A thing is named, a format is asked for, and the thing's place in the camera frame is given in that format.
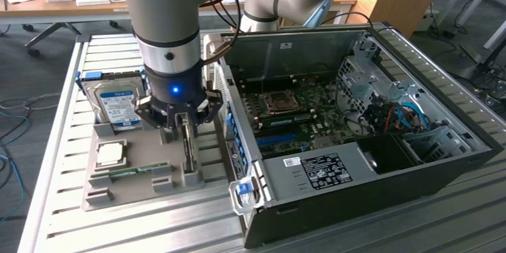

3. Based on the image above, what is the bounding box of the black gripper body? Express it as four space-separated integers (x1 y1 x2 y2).
143 62 209 112

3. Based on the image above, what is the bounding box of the graphics card with metal bracket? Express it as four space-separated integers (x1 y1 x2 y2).
179 113 200 174

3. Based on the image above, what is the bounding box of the hard disk with blue caddy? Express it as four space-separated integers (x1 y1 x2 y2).
75 69 149 132

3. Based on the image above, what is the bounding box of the grey parts rack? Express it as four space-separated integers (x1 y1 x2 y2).
80 121 207 212

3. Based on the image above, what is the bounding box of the CPU socket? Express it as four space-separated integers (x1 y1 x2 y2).
260 91 295 114

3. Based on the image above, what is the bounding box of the silver CPU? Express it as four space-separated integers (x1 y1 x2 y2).
96 142 125 166

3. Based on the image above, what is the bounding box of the RAM stick with white label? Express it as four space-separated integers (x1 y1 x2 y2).
260 113 315 128

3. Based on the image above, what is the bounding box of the green RAM stick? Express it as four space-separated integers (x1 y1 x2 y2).
92 162 169 178

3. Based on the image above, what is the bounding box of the blue expansion slot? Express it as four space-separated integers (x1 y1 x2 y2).
256 133 296 147

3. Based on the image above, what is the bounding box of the blue case latch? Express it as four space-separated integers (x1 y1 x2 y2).
233 182 253 197

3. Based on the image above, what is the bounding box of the green motherboard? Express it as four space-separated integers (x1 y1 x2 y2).
236 78 356 159

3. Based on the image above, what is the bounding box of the grey power supply unit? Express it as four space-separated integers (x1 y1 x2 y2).
261 141 375 201

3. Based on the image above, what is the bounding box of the chair base with castors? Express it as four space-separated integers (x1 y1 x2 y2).
21 21 121 57

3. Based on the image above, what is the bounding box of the silver perforated drive cage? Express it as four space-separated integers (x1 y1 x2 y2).
335 55 398 117

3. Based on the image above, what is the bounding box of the wooden desk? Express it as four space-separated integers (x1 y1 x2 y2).
0 0 356 33

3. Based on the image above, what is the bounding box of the open black PC case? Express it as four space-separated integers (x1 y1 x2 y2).
201 26 504 249

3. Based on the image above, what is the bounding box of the silver disk bay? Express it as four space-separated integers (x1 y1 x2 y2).
402 125 474 164

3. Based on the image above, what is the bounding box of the white power box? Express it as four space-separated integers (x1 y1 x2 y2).
418 8 439 31

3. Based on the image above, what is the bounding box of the white table leg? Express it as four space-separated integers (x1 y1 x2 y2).
483 20 506 50

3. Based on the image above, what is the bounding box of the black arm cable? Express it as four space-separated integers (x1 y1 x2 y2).
199 0 244 66

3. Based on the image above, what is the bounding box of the grey floor cable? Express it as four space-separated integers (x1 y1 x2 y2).
0 92 63 111

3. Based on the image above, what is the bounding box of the blue floor cable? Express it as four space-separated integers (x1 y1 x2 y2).
0 110 29 224

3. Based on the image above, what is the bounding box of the blue data wire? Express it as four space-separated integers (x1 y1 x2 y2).
396 101 432 133

